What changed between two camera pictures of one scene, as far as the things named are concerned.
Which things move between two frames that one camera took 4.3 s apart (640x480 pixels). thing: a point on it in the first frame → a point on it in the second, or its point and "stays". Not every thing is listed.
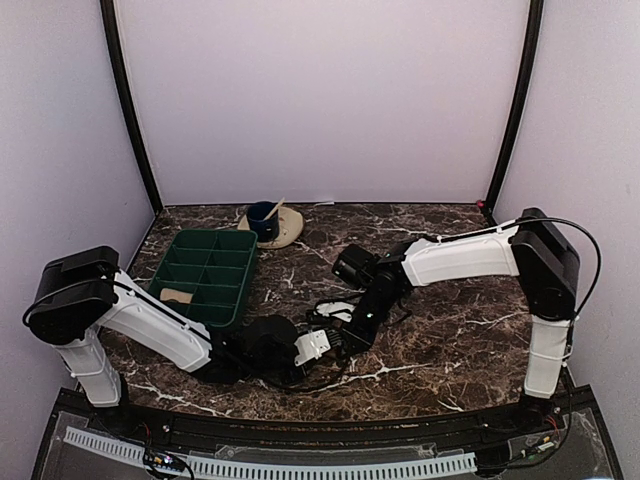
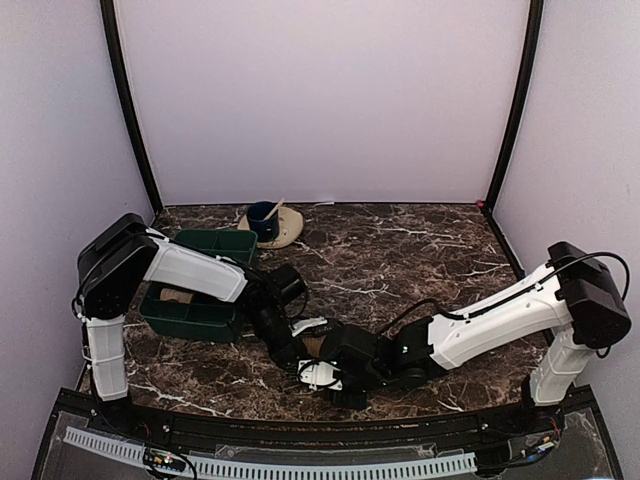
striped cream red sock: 167,294 stays
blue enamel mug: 266,229 stays
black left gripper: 293,377 → 286,354
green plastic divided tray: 211,264 stays
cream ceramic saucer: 290,228 stays
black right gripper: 361,340 → 357,402
